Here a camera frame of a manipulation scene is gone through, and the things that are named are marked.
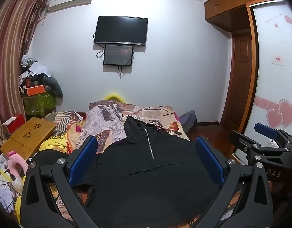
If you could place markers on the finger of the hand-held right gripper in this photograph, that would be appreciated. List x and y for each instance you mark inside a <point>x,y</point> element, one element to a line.
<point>267,129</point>
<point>241,139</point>

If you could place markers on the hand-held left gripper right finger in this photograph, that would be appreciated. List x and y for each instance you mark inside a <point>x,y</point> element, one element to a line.
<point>209,158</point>

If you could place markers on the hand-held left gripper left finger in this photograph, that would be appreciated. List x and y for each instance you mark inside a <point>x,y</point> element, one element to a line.
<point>83,156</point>

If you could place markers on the black hooded jacket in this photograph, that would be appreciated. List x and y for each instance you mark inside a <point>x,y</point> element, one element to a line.
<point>148,182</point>

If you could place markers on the pile of clothes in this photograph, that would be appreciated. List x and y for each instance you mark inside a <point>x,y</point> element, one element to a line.
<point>34,68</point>

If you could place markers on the yellow blanket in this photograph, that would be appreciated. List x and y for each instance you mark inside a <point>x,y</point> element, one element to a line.
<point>53,142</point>

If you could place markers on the purple backpack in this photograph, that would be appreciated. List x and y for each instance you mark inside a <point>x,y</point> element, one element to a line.
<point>188,121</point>

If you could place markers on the newspaper print bed sheet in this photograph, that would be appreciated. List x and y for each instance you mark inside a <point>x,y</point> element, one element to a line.
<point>107,116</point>

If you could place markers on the wooden folding lap table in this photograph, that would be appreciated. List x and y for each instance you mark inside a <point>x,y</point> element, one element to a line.
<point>29,133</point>

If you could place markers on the yellow plastic object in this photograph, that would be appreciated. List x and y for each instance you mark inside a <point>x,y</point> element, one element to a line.
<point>115,97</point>

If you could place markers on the pink toy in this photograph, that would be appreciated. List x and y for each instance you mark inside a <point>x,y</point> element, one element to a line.
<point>15,163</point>

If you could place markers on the white door sticker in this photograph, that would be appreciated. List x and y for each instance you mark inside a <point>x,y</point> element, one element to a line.
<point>277,59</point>

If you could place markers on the red box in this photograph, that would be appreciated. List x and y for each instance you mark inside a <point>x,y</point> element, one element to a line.
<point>16,123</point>

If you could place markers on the orange box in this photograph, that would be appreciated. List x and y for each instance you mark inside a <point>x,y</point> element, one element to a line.
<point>35,90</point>

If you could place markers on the striped brown curtain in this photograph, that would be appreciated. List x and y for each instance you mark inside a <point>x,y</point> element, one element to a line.
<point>10,52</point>

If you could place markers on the small black wall monitor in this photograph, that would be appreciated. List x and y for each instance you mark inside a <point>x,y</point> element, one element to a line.
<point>118,55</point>

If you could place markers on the black wall television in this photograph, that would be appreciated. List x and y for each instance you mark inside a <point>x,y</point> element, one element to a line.
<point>121,29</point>

